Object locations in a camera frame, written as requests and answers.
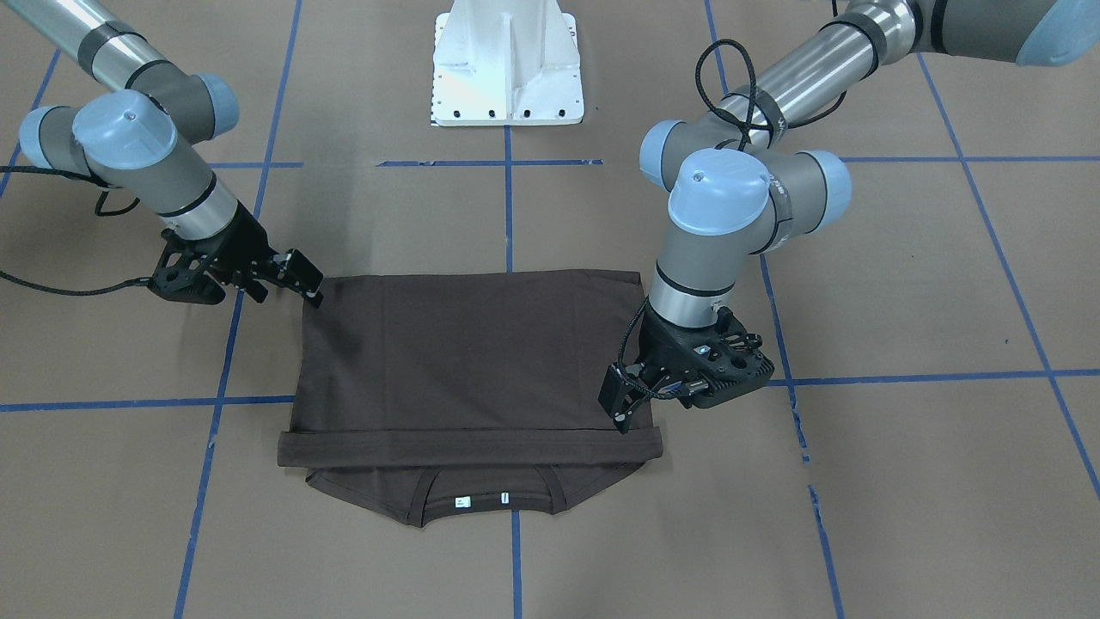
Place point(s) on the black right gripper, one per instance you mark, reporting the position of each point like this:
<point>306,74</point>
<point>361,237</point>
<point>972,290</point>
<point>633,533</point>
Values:
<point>238,243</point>

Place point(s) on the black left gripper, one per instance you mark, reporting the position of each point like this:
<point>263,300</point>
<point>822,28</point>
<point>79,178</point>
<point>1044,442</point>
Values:
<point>660,341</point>

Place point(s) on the dark brown t-shirt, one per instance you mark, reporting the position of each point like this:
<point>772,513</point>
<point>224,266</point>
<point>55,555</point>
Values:
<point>429,396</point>

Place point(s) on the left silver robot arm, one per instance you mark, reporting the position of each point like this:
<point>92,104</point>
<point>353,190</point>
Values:
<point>732,195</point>

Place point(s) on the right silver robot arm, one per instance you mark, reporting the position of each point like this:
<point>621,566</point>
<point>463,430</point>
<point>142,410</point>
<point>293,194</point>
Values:
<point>140,136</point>

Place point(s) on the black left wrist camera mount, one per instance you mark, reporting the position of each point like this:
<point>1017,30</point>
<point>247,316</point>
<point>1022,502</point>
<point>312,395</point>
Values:
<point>725,362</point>

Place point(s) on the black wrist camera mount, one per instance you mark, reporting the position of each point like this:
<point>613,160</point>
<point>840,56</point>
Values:
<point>725,362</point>
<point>181,275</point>

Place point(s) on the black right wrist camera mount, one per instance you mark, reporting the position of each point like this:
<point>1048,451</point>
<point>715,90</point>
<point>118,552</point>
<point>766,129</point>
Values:
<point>181,275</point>

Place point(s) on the white pedestal column base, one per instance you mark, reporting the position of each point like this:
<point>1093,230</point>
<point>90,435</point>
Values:
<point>506,63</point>

